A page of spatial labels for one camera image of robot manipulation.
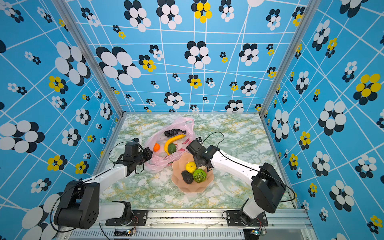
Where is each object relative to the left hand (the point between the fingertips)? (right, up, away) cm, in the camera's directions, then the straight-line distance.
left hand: (153, 150), depth 91 cm
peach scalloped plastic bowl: (+16, -9, -3) cm, 18 cm away
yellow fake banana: (+10, +5, +11) cm, 15 cm away
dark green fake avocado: (+21, -13, -9) cm, 27 cm away
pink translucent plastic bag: (+7, +5, +10) cm, 13 cm away
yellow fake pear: (+23, -8, -6) cm, 25 cm away
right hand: (+31, -3, -6) cm, 32 cm away
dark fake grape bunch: (+11, +11, +11) cm, 19 cm away
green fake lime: (+11, +1, +3) cm, 11 cm away
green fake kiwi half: (+28, -12, -11) cm, 32 cm away
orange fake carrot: (0, +1, +5) cm, 5 cm away
